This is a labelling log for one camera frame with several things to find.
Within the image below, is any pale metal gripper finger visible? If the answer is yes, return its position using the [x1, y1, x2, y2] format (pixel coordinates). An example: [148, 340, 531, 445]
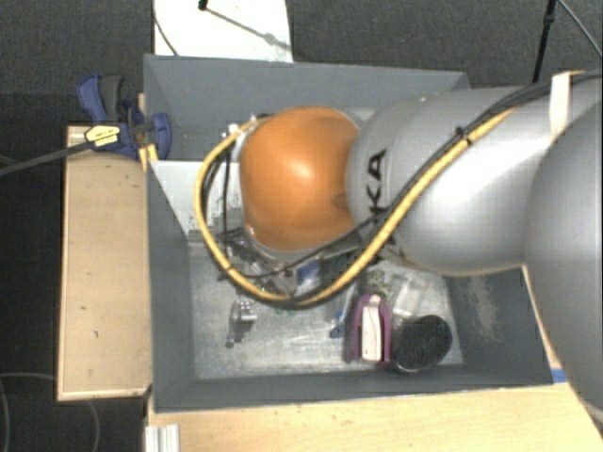
[225, 299, 259, 349]

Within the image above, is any grey metal bin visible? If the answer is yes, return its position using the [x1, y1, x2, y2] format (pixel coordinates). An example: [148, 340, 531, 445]
[142, 53, 555, 413]

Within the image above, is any grey speckled ball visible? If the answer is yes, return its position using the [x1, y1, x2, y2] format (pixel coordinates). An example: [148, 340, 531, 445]
[361, 269, 393, 301]

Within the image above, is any purple and white stapler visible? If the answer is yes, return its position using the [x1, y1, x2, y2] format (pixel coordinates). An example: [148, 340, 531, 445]
[342, 292, 393, 364]

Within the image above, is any clear plastic packet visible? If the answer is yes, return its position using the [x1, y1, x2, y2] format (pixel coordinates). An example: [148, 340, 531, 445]
[389, 274, 428, 320]

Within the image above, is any pale wood flat board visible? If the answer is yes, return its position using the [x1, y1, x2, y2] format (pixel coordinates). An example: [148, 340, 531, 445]
[56, 124, 155, 402]

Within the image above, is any black round lid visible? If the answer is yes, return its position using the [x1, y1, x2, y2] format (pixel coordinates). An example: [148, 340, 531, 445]
[392, 314, 454, 375]

